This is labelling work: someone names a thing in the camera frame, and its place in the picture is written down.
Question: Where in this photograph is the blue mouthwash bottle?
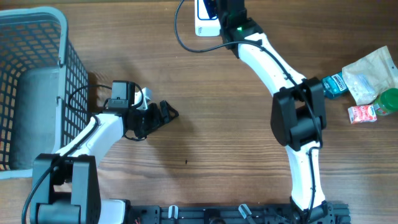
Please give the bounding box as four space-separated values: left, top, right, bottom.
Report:
321 72 348 100

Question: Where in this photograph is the small red packet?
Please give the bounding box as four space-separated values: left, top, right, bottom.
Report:
348 105 377 124

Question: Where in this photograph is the white box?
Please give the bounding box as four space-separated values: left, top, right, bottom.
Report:
342 46 397 105

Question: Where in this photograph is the green lid jar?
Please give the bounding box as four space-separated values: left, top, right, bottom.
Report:
373 88 398 116

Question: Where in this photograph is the clear bag with printed card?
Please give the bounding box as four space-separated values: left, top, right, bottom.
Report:
203 0 218 19

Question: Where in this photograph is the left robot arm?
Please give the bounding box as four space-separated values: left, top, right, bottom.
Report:
21 80 179 223

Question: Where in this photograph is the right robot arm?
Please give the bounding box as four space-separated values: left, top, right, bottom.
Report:
215 1 326 223

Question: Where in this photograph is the white barcode scanner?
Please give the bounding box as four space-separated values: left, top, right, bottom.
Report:
194 0 220 37

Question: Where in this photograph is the grey plastic mesh basket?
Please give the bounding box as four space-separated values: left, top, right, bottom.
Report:
1 6 89 179

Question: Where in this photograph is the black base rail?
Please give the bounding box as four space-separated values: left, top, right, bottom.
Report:
127 203 351 224

